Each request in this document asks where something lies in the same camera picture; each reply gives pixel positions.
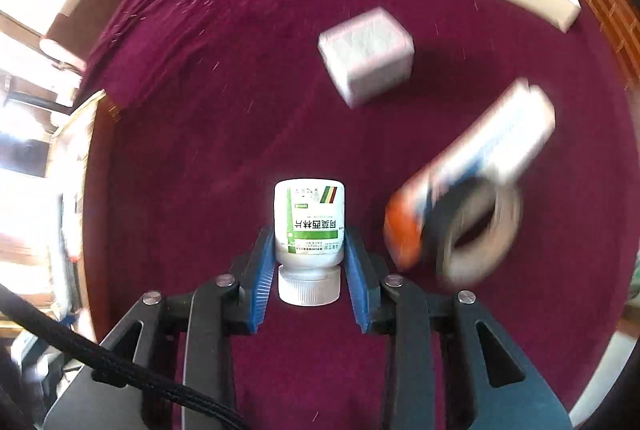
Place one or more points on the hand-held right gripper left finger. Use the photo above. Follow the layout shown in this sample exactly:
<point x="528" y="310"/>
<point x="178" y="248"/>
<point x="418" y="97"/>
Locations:
<point x="260" y="282"/>

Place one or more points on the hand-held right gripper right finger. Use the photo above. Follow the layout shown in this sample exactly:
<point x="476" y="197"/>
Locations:
<point x="359" y="285"/>

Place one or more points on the white bottle green label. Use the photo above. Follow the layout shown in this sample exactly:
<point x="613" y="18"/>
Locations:
<point x="310" y="230"/>

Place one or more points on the gold-rimmed white cardboard box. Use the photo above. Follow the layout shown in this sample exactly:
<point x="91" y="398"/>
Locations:
<point x="75" y="170"/>

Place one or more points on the tape roll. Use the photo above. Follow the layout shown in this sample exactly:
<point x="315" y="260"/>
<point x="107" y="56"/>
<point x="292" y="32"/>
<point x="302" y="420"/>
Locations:
<point x="480" y="235"/>

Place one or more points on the maroon tablecloth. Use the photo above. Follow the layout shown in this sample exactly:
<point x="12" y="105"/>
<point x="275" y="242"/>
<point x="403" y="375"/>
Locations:
<point x="225" y="110"/>

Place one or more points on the long white orange-ended box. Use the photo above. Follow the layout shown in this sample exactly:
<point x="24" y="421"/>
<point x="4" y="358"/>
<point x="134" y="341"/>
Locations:
<point x="480" y="150"/>

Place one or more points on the white pink patterned box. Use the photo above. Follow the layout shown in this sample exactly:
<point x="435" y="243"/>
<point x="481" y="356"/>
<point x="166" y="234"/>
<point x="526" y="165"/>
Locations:
<point x="367" y="55"/>

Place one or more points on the brown armchair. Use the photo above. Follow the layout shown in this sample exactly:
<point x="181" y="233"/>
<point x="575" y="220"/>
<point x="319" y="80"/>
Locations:
<point x="85" y="20"/>

